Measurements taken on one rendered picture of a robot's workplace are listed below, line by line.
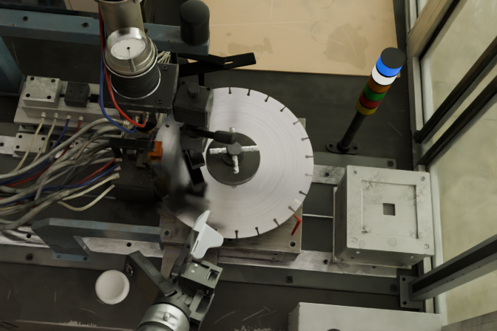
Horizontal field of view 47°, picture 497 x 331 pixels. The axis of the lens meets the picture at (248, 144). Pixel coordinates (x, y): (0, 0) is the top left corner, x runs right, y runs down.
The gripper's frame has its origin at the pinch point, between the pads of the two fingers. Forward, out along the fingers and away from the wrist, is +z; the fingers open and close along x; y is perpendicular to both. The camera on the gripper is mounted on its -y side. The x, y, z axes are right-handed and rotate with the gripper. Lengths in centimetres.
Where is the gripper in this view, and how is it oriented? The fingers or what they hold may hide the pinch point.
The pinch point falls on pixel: (197, 238)
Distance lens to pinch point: 111.8
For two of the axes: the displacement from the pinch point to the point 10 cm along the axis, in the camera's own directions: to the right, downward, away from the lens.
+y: 9.4, 3.4, -0.8
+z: 2.5, -4.8, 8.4
